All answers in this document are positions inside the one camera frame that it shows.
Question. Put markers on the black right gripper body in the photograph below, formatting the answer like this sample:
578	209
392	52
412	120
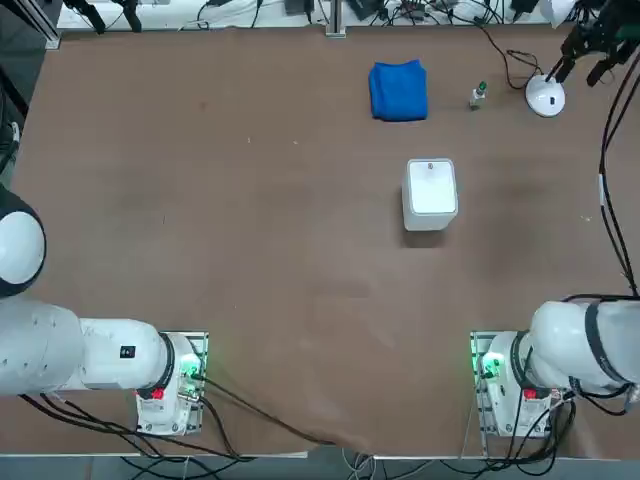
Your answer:
615	20

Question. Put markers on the aluminium frame post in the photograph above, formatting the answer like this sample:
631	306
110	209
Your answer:
335	17
40	25

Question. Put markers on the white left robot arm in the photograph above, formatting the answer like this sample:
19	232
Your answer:
75	350

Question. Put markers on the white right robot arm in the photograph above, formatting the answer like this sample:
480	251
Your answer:
555	345

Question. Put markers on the white cube box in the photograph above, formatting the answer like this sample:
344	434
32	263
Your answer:
431	192

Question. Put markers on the black stand leg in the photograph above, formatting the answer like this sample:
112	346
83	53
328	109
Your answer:
92	15
131	15

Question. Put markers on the blue folded cloth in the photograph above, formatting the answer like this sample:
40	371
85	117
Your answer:
399	90

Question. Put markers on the white desk lamp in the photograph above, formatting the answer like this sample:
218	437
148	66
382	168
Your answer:
542	95

